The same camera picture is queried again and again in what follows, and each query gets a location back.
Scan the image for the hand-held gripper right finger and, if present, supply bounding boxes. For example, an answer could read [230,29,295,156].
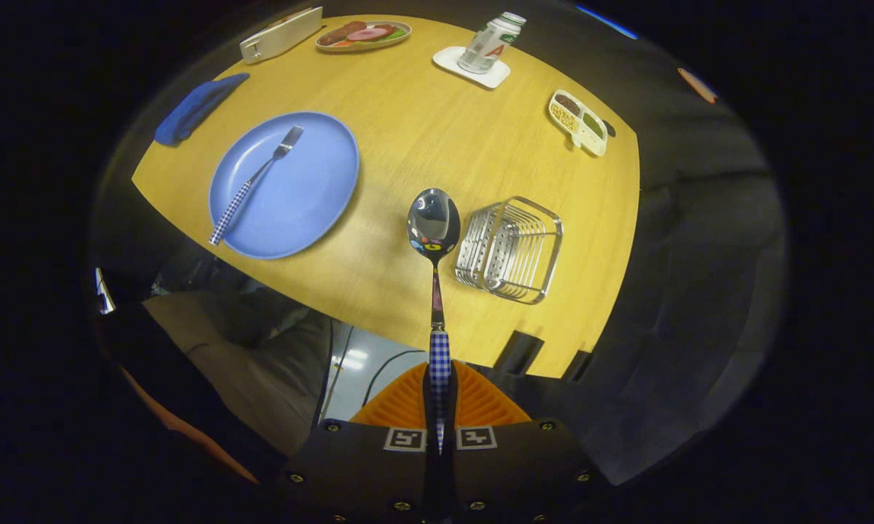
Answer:
[440,362,612,524]

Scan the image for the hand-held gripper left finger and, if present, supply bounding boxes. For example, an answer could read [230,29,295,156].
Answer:
[285,362,437,524]

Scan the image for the spoon with checkered handle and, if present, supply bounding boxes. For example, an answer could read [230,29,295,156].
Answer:
[407,188,461,456]

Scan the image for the fork with checkered handle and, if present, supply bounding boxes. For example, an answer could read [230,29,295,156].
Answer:
[209,125,306,247]

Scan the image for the person's khaki trousers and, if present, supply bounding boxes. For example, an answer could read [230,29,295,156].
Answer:
[142,291,333,459]

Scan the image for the blue round plate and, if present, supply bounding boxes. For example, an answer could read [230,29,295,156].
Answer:
[209,111,361,261]

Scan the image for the white divided snack tray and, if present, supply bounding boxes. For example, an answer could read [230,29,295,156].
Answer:
[548,89,609,158]

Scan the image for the white square coaster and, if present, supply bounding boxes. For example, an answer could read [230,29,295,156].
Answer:
[432,46,512,90]

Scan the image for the blue folded cloth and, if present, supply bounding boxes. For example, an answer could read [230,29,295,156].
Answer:
[154,72,251,147]

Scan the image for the white and green bottle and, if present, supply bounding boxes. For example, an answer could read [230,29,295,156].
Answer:
[457,12,528,75]

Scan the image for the plate of meat and greens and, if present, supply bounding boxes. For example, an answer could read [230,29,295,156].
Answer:
[315,20,413,53]

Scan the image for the white toaster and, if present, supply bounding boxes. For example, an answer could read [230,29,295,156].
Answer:
[240,7,324,65]

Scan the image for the black cable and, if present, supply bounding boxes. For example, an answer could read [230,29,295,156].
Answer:
[362,349,427,407]

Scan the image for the black table bracket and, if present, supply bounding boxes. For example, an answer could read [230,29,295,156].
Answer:
[493,331,545,376]
[562,349,592,384]

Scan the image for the metal wire basket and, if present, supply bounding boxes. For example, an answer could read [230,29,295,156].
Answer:
[454,196,564,305]

